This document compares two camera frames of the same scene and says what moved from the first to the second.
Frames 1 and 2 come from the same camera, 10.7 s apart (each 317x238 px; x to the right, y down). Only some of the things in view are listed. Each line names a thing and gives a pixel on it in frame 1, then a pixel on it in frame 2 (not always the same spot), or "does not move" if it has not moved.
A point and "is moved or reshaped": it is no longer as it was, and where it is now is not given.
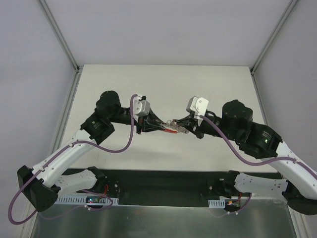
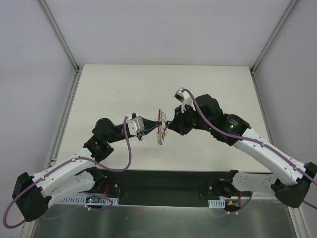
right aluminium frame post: x=286 y=14 does not move
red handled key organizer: x=171 y=127 is moved or reshaped
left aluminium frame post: x=47 y=12 does not move
